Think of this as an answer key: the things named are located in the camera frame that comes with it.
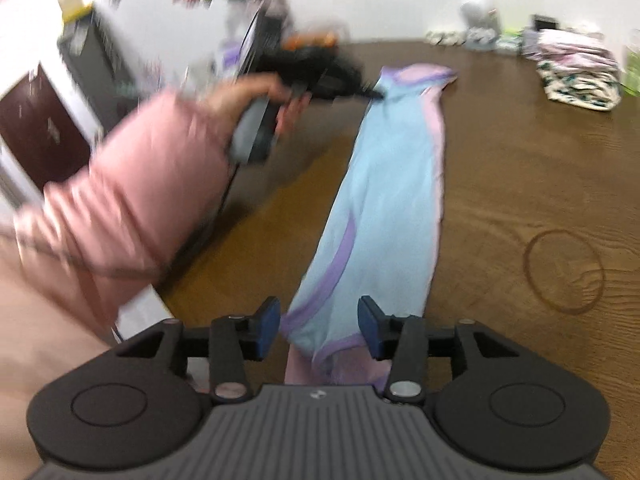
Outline dark brown door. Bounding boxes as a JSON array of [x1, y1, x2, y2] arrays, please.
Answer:
[[0, 62, 94, 194]]

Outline orange snack bag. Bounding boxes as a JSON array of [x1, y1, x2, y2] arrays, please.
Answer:
[[285, 30, 337, 49]]

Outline person's left hand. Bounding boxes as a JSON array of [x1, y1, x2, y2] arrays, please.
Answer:
[[199, 72, 314, 138]]

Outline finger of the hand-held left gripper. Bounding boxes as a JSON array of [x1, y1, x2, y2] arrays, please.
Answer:
[[357, 80, 387, 104]]

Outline pink blue purple garment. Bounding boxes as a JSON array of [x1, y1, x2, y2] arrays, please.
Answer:
[[279, 62, 459, 394]]

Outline purple white packet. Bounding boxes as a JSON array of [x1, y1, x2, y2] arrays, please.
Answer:
[[214, 44, 242, 70]]

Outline person's pink clothed body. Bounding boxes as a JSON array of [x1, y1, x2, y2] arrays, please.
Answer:
[[0, 235, 120, 480]]

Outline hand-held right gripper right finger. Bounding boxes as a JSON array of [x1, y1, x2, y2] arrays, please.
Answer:
[[357, 295, 523, 406]]

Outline black monitor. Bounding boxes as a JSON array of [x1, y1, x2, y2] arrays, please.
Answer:
[[57, 4, 138, 127]]

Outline white green printed folded cloth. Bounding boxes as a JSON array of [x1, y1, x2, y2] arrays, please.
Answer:
[[537, 60, 624, 111]]

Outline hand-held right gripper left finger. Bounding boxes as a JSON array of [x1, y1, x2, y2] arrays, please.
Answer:
[[116, 296, 281, 406]]

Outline pink folded clothes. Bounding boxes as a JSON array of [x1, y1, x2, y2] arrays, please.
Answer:
[[534, 27, 621, 73]]

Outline white round robot toy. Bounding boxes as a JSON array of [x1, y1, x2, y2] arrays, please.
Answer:
[[459, 0, 502, 51]]

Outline green bottle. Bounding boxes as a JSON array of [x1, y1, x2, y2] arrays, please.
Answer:
[[624, 40, 640, 92]]

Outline white segmented strip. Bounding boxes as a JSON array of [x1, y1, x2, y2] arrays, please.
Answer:
[[425, 29, 466, 47]]

